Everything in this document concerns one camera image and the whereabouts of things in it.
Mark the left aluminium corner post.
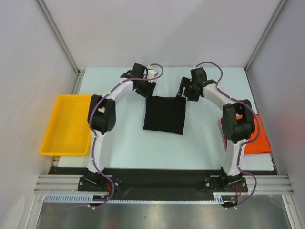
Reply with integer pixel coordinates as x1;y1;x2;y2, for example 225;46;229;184
34;0;81;74

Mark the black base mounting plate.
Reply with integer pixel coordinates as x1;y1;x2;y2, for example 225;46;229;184
48;167;276;206

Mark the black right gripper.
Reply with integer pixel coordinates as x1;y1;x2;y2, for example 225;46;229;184
176;77;200;102

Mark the black t-shirt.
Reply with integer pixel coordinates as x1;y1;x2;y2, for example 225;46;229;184
143;96;186;135

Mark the aluminium corner post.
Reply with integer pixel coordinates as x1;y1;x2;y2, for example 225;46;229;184
34;0;81;74
244;0;289;73

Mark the right aluminium corner post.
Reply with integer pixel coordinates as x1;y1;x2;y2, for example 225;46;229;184
244;0;289;73

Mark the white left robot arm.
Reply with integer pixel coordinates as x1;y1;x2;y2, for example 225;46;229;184
84;63;160;191

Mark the yellow plastic tray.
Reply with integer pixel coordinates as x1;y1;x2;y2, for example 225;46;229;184
40;94;92;157

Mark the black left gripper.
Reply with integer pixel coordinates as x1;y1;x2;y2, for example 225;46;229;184
135;76;156;99

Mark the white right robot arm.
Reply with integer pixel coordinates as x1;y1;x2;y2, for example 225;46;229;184
177;68;257;191

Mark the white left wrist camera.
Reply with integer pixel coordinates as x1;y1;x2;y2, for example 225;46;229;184
146;69;159;79

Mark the grey slotted cable duct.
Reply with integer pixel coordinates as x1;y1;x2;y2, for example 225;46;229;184
44;192;238;205

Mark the aluminium frame rail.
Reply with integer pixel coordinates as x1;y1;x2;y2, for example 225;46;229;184
34;175;294;197

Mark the orange folded t-shirt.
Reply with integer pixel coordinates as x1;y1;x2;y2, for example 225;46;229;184
244;114;273;155

